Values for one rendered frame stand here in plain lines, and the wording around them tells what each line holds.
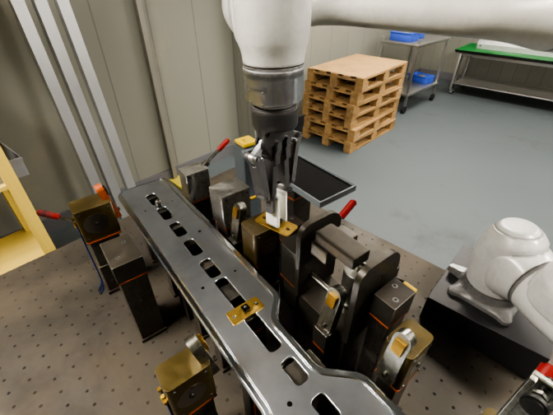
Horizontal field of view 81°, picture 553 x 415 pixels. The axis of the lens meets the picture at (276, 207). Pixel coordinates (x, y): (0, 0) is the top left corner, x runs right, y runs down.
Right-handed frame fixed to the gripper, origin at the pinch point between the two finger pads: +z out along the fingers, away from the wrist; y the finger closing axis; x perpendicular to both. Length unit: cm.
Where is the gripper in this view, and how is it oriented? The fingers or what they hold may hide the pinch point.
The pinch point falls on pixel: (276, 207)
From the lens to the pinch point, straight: 62.5
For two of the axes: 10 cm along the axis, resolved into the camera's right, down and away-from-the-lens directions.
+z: 0.2, 8.1, 5.8
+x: 7.8, 3.5, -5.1
